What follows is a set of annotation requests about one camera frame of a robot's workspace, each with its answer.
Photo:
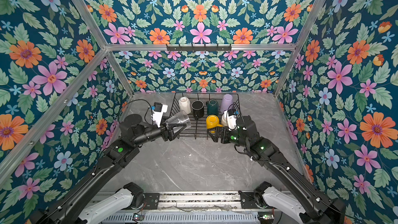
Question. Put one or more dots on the black hook rail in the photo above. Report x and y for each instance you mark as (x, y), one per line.
(194, 48)

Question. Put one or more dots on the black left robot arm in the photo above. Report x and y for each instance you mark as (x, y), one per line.
(134, 133)

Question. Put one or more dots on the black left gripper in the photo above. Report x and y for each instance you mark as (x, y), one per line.
(168, 132)

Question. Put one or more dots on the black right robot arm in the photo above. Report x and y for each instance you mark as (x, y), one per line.
(305, 203)

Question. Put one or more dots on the green mug cream inside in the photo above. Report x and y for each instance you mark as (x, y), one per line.
(212, 107)

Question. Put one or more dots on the clear glass cup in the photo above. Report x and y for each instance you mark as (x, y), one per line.
(180, 117)

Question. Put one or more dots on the black wire dish rack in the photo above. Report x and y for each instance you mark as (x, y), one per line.
(198, 128)

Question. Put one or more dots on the black mug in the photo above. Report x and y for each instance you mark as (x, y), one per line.
(197, 109)

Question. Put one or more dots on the white mug red inside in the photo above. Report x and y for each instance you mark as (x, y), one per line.
(224, 119)

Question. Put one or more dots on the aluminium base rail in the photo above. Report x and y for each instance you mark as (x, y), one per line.
(195, 207)

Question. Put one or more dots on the yellow mug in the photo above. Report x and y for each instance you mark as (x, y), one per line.
(212, 121)

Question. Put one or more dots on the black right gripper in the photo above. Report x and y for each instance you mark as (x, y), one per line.
(225, 131)

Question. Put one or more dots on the cream white mug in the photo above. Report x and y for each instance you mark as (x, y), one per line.
(185, 105)

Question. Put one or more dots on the lilac cup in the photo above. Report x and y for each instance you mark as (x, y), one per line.
(226, 102)

